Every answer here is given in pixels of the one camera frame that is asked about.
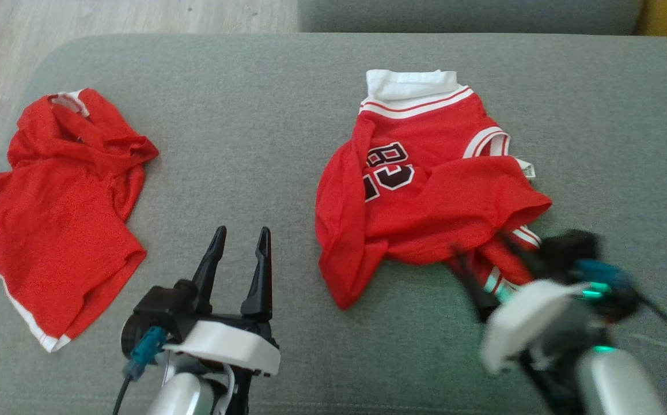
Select red jersey with number 23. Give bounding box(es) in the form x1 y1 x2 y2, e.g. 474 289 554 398
314 69 553 311

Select black cable with teal plug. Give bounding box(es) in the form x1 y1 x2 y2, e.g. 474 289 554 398
112 326 168 415

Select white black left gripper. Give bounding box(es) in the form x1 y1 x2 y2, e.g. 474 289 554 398
164 226 281 377

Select grey sofa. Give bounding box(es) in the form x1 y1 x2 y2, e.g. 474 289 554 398
0 33 667 415

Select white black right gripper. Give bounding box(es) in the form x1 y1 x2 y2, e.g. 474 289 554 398
454 231 586 374

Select plain red garment white trim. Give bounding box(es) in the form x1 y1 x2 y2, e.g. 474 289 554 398
0 88 160 353

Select grey sofa section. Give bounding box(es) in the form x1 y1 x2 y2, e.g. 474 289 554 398
298 0 644 35

